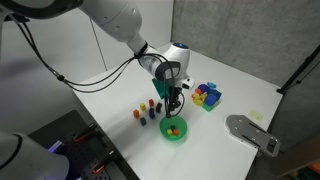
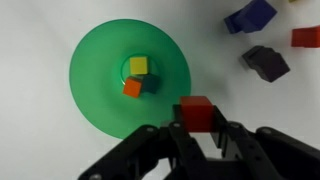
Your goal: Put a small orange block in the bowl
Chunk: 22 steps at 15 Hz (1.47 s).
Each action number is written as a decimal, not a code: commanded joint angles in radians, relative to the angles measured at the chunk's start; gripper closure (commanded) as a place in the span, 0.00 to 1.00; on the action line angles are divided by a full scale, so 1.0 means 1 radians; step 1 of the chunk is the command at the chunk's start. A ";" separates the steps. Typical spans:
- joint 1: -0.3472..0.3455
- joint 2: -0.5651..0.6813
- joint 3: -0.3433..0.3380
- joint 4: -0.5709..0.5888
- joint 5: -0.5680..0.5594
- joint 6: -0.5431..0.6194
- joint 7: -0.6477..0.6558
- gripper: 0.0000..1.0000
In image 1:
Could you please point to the green plastic bowl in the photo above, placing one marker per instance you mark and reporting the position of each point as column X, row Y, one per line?
column 173, row 137

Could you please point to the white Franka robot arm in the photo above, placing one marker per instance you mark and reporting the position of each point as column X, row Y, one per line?
column 116, row 16

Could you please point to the red block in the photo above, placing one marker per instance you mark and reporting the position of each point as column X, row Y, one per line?
column 151, row 102

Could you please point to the yellow toy piece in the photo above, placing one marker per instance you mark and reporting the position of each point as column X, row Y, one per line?
column 199, row 98

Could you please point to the black mounting board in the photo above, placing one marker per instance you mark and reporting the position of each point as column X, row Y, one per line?
column 83, row 150

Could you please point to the dark purple block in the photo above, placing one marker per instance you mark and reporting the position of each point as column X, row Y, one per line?
column 159, row 107

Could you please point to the orange toy piece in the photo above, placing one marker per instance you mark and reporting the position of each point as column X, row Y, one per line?
column 198, row 90

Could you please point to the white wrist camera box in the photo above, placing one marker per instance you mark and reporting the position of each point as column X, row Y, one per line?
column 188, row 83

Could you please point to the light blue toy piece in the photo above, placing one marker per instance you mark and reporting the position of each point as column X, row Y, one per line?
column 211, row 85

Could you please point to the green toy block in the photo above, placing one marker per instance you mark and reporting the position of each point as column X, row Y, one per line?
column 208, row 107

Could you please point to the small orange block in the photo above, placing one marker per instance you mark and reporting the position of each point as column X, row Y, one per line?
column 175, row 132

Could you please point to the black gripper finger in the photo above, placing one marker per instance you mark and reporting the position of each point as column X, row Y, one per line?
column 175, row 104
column 169, row 107

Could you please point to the small yellow block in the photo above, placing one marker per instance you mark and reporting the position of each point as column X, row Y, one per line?
column 169, row 132

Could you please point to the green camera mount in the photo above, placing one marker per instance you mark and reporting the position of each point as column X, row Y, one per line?
column 159, row 87

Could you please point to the purple toy piece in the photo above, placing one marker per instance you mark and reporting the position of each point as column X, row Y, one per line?
column 203, row 88

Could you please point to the small dark green block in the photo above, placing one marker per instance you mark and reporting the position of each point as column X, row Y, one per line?
column 172, row 127

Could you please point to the grey metal plate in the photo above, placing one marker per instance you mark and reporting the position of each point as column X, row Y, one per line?
column 253, row 135

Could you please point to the black pole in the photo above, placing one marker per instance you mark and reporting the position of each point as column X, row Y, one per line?
column 298, row 71

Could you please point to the pale yellow sticky note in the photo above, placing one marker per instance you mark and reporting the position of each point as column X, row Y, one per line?
column 256, row 115

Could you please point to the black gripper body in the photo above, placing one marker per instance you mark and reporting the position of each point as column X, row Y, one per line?
column 174, row 91

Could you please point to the large blue toy block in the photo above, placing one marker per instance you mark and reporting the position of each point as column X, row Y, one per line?
column 211, row 99

